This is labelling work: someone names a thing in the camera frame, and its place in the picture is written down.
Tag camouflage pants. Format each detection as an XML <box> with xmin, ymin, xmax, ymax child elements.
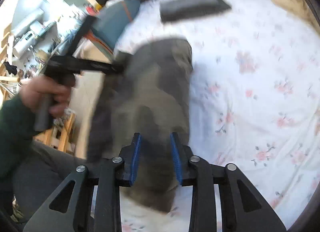
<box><xmin>86</xmin><ymin>38</ymin><xmax>193</xmax><ymax>212</ymax></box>

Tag green sleeved left forearm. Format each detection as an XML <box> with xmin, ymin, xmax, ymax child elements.
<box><xmin>1</xmin><ymin>95</ymin><xmax>38</xmax><ymax>180</ymax></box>

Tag left hand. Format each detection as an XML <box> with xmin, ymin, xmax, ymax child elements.
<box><xmin>19</xmin><ymin>75</ymin><xmax>76</xmax><ymax>118</ymax></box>

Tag white washing machine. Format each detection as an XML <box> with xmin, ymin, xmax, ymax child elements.
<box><xmin>13</xmin><ymin>31</ymin><xmax>35</xmax><ymax>54</ymax></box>

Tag teal bed headboard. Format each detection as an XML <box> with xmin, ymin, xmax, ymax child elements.
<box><xmin>87</xmin><ymin>0</ymin><xmax>140</xmax><ymax>56</ymax></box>

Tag dark grey folded pants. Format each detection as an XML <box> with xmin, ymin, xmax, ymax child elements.
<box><xmin>159</xmin><ymin>0</ymin><xmax>232</xmax><ymax>23</ymax></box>

